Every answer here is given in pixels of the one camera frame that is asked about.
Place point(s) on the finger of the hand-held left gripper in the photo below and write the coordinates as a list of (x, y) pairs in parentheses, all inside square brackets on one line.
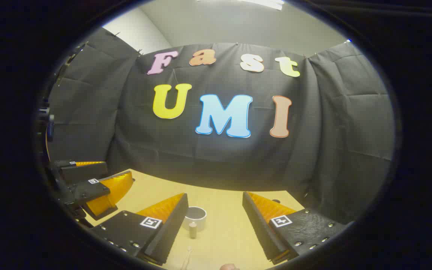
[(84, 172), (88, 192)]

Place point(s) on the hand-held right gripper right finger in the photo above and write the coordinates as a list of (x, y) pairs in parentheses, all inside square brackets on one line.
[(257, 228)]

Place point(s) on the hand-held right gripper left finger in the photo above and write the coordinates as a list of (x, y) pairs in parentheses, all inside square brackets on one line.
[(173, 225)]

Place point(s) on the light wooden desktop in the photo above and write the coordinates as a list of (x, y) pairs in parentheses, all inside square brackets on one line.
[(223, 240)]

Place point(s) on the black backdrop cloth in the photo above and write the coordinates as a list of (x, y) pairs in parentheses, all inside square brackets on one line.
[(219, 161)]

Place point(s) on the ceiling light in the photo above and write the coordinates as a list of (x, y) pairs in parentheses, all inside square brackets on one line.
[(261, 3)]

